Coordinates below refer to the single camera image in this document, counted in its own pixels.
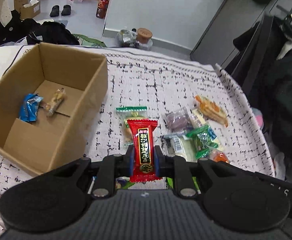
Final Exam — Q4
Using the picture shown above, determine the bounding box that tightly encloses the red candy packet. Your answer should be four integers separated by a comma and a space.
130, 119, 160, 183

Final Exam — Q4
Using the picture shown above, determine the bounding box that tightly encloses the brown lidded jar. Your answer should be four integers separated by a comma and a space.
137, 28, 153, 44

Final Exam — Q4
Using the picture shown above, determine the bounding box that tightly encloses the green white biscuit pack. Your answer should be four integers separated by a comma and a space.
115, 106, 148, 146

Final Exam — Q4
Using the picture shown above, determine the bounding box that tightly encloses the white black patterned cloth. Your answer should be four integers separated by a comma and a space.
0, 45, 276, 238

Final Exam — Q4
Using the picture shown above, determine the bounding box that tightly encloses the teal candy packet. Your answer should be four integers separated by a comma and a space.
115, 177, 134, 190

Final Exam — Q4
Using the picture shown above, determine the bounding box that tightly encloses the black bag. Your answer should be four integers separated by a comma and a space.
26, 21, 80, 46

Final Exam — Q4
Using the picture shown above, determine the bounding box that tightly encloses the orange snack packet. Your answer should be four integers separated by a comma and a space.
208, 149, 230, 164

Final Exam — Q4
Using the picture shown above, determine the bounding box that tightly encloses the black clothes pile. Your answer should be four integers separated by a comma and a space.
0, 10, 40, 45

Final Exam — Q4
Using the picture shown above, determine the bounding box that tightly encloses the tan clear snack packet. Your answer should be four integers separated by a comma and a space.
40, 88, 66, 117

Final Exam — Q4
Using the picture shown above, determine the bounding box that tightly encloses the blue candy packet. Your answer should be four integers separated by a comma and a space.
19, 93, 43, 122

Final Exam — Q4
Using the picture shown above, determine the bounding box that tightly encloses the green dinosaur rug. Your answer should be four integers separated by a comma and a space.
73, 34, 107, 48

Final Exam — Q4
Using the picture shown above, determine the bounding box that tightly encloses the grey door with handle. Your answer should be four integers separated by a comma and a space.
190, 0, 292, 68

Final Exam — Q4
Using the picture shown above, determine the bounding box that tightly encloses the brown cardboard box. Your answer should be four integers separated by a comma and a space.
0, 43, 108, 175

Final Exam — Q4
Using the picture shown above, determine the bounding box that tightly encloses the black chair with clothes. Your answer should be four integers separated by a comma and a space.
225, 15, 292, 167

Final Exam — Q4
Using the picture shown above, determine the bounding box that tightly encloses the small cardboard box with tissue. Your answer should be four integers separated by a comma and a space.
20, 0, 40, 20

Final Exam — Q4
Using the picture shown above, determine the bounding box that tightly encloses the dark green snack packet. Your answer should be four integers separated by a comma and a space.
186, 125, 219, 159

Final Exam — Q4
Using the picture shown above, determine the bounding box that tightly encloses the red oil bottle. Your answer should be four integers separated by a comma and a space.
96, 0, 109, 19

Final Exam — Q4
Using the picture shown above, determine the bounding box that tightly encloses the clear plastic bag of items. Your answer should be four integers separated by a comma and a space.
115, 29, 137, 47

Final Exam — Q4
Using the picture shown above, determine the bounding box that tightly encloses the white barcode cake pack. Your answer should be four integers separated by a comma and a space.
163, 133, 197, 163

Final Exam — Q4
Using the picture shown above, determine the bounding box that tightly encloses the purple snack packet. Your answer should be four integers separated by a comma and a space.
164, 107, 192, 131

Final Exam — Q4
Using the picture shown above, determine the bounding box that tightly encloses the orange cracker pack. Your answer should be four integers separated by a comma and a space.
194, 95, 228, 127

